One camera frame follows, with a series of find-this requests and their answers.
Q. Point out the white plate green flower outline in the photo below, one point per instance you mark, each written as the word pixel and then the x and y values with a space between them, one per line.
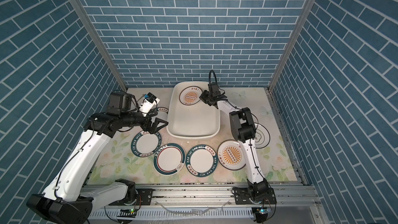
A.
pixel 263 137

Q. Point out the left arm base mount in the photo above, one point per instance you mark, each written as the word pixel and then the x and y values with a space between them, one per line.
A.
pixel 141 197

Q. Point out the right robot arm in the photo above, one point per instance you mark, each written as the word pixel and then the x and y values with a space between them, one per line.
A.
pixel 243 130

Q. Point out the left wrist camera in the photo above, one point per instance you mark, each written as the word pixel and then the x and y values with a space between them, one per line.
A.
pixel 150 101

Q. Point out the green rim plate far left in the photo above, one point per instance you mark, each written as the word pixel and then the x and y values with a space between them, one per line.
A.
pixel 163 110

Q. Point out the white plastic bin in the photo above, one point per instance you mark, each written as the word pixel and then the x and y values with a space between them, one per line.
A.
pixel 195 122

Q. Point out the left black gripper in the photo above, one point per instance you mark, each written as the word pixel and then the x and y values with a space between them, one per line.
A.
pixel 147 127

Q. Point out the orange sunburst plate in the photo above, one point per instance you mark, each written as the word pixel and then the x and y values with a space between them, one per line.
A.
pixel 190 95
pixel 230 155

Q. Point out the green red rim plate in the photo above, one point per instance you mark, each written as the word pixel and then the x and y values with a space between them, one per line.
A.
pixel 169 159

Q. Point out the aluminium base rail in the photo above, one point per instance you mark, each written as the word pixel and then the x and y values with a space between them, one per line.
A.
pixel 212 195

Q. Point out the green lettered rim plate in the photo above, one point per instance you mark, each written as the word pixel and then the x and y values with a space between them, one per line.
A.
pixel 201 160

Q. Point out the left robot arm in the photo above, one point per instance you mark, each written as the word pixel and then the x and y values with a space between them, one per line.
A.
pixel 62 202

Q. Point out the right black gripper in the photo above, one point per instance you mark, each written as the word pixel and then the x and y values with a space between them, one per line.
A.
pixel 202 97

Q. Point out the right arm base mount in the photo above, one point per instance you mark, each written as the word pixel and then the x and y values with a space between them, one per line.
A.
pixel 246 196

